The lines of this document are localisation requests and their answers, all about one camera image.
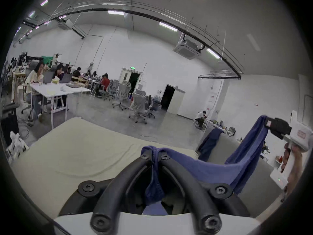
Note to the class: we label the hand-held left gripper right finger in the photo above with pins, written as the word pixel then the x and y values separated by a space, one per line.
pixel 185 180

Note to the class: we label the bed with beige sheet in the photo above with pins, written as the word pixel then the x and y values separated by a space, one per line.
pixel 80 150

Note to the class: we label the white table with laptops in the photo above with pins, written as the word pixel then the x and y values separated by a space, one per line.
pixel 57 89

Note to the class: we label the row of tables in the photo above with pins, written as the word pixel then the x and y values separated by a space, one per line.
pixel 220 127

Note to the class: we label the person's right hand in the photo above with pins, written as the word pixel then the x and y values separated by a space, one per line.
pixel 297 156

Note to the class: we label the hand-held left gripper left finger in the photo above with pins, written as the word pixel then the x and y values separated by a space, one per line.
pixel 127 175

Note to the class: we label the dark blue shirt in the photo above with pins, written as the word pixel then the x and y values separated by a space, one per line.
pixel 210 170

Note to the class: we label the group of grey office chairs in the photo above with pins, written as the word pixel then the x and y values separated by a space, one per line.
pixel 133 99

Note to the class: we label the person's right forearm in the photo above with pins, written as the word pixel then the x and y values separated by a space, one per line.
pixel 293 182

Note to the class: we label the group of people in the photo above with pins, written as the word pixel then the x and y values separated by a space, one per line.
pixel 94 76

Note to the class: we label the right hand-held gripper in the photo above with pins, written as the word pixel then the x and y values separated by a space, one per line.
pixel 299 135

